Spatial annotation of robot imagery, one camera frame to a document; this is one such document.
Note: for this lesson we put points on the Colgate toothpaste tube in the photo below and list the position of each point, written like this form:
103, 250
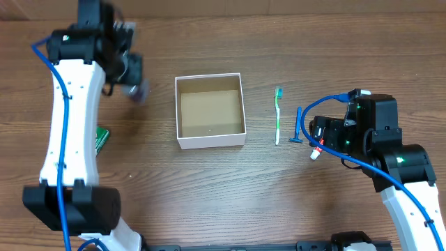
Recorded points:
316, 153

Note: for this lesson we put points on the clear pump soap bottle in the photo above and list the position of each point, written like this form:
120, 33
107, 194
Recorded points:
137, 93

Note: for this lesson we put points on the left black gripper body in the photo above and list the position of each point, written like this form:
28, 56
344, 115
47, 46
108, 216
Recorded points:
129, 69

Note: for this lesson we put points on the green soap bar packet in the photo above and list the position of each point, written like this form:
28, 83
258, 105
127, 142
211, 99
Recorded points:
102, 135

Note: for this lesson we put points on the white cardboard box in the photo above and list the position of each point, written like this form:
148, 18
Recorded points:
210, 111

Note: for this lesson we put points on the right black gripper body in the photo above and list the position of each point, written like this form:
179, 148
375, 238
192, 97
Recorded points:
337, 138

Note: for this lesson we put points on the green white toothbrush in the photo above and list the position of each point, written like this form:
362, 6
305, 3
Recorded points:
278, 96

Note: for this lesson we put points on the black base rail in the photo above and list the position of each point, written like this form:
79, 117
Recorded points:
350, 240

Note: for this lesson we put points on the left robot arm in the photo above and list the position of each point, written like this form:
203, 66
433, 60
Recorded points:
89, 54

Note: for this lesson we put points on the blue disposable razor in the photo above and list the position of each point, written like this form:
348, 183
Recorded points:
296, 138

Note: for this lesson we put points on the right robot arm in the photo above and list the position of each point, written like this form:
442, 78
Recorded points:
369, 137

